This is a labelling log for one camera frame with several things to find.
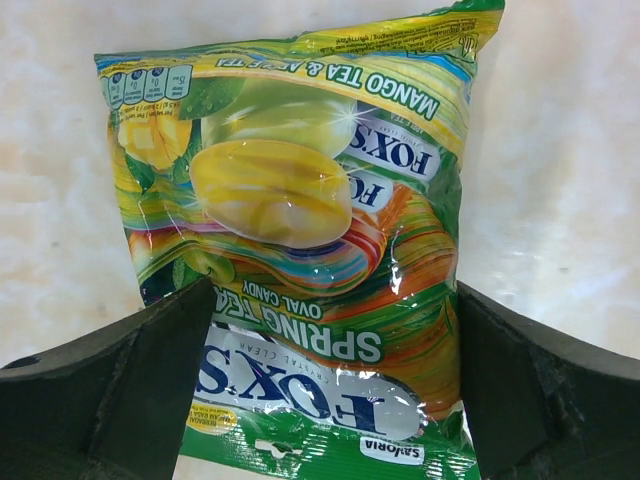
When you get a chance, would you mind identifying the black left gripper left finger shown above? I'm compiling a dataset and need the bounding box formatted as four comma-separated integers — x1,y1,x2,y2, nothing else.
1,279,216,479

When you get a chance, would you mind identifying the green Fox's spring tea packet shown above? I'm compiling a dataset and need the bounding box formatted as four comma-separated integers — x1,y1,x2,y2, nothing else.
94,1,505,479

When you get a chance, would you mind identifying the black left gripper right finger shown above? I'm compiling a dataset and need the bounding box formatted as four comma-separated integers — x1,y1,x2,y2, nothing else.
458,283,639,480

